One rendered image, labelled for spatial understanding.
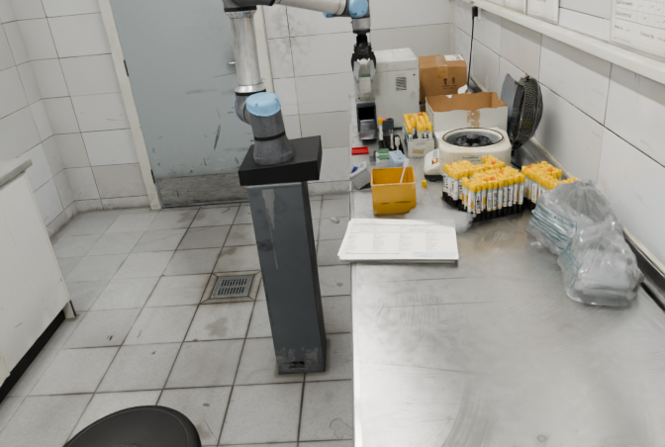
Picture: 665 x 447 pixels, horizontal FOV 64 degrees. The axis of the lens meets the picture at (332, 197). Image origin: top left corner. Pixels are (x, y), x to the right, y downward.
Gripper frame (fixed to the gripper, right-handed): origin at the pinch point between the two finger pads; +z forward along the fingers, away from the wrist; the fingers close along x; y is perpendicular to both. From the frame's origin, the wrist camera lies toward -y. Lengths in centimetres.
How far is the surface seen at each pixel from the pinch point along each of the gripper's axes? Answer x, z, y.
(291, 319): 35, 84, -45
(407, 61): -18.2, -4.2, 9.7
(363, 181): 2, 21, -55
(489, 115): -46, 13, -19
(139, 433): 56, 47, -133
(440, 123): -28.1, 14.5, -19.3
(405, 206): -10, 22, -75
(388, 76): -10.1, 1.3, 9.4
